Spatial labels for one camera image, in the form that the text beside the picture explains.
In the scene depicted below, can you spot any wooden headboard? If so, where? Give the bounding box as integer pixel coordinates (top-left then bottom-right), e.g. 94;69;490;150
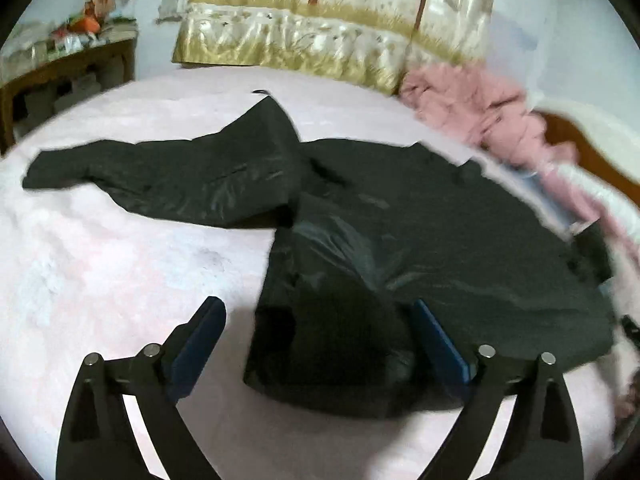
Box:
542;112;640;196

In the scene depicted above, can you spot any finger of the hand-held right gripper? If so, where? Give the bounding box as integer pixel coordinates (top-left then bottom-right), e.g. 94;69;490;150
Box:
620;314;640;357

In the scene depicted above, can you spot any black puffer jacket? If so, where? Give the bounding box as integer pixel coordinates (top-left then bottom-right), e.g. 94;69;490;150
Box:
22;96;617;418

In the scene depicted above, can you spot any tree print curtain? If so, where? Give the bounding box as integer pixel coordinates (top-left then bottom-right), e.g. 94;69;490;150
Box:
172;0;501;97

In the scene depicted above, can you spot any white fluffy cloth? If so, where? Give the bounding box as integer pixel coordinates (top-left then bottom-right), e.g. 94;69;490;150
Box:
530;94;640;133

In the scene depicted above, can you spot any pink crumpled quilt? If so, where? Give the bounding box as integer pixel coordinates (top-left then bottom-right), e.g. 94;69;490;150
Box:
397;62;583;171

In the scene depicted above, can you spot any wooden side table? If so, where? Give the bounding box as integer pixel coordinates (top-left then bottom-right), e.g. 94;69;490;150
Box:
0;35;138;155

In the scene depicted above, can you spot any colourful clutter pile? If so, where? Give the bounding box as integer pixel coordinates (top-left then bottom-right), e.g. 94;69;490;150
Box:
0;0;138;68

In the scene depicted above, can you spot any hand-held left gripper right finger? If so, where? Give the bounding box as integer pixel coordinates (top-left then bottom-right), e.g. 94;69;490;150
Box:
407;299;586;480

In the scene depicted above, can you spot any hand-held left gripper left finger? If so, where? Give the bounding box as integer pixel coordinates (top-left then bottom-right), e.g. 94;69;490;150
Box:
56;296;227;480

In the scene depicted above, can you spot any blue cloth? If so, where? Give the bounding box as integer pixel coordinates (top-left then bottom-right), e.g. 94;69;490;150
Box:
520;170;581;235

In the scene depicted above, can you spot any pink and white blanket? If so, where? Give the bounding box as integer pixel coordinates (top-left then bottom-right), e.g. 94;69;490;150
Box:
542;160;640;273

